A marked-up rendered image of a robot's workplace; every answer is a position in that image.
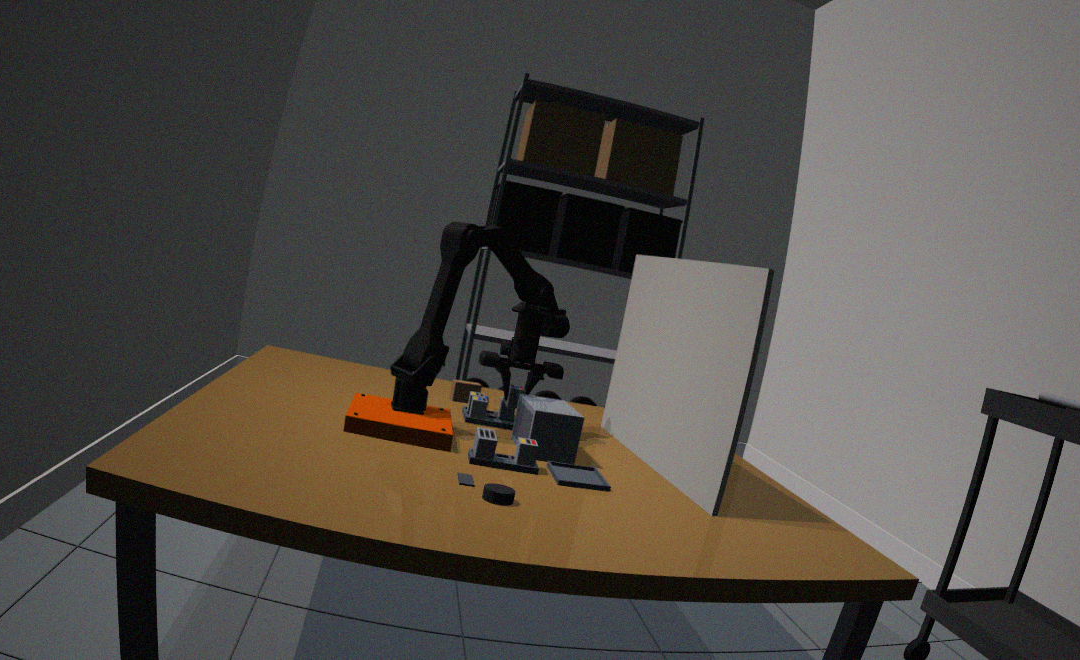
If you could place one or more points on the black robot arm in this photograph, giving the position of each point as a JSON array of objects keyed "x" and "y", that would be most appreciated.
[{"x": 425, "y": 352}]

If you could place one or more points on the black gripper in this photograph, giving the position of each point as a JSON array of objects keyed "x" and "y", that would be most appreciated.
[{"x": 524, "y": 350}]

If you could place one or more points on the dark grey cylinder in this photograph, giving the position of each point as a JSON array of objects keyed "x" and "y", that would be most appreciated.
[{"x": 498, "y": 494}]

